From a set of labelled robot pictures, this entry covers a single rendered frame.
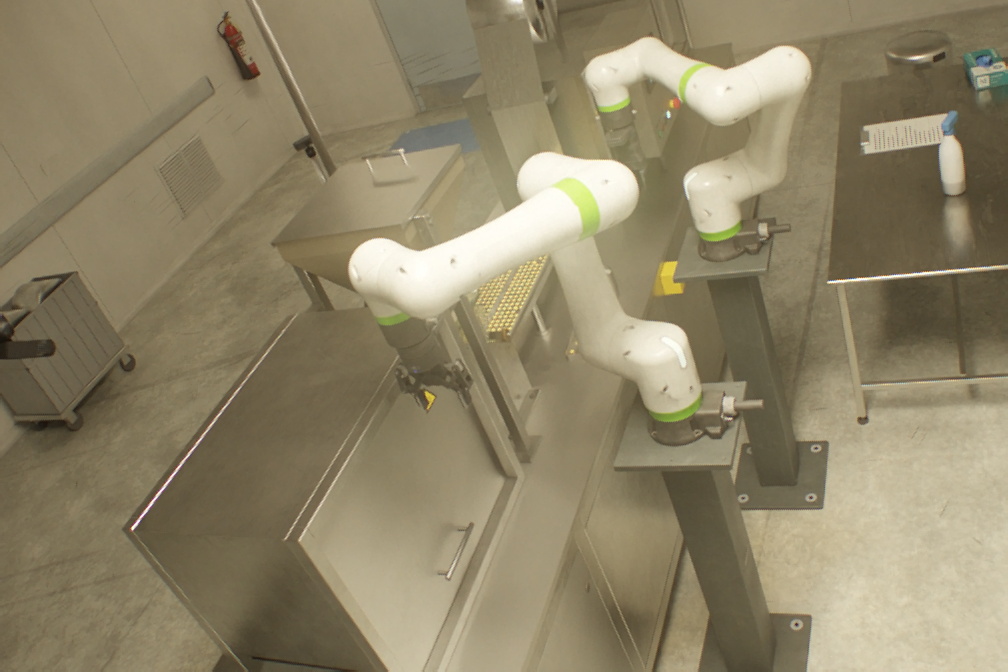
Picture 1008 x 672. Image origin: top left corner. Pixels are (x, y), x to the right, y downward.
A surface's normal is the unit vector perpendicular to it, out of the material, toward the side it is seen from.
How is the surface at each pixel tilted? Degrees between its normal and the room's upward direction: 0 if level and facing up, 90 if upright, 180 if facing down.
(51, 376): 90
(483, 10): 70
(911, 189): 0
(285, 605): 90
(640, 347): 17
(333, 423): 0
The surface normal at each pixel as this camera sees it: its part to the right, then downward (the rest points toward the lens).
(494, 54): -0.39, 0.30
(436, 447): 0.90, -0.09
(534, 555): -0.33, -0.80
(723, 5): -0.30, 0.59
